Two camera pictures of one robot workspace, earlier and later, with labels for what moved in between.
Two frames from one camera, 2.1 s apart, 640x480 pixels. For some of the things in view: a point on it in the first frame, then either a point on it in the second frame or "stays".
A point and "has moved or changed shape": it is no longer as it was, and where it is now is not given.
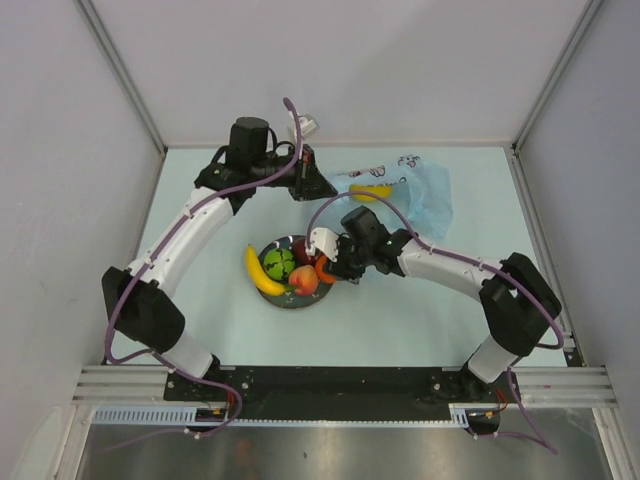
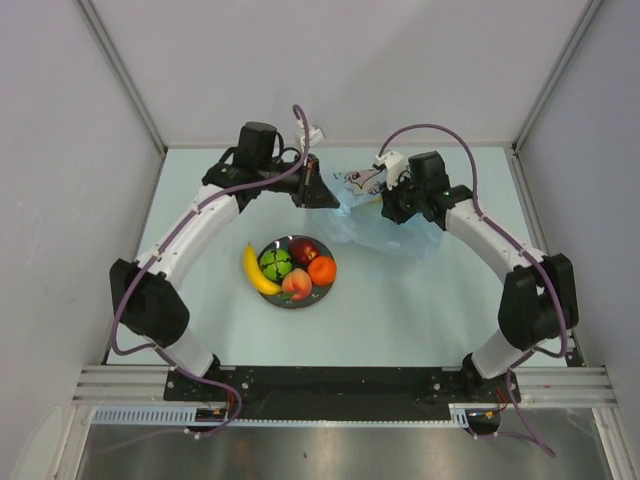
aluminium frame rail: [543, 387] stays
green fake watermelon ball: [279, 263] stays
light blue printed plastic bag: [418, 186] has moved or changed shape
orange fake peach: [304, 276] has moved or changed shape
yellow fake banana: [263, 282] stays
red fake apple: [300, 254] stays
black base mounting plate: [337, 392] stays
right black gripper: [339, 268] -> [390, 208]
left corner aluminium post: [121, 69] stays
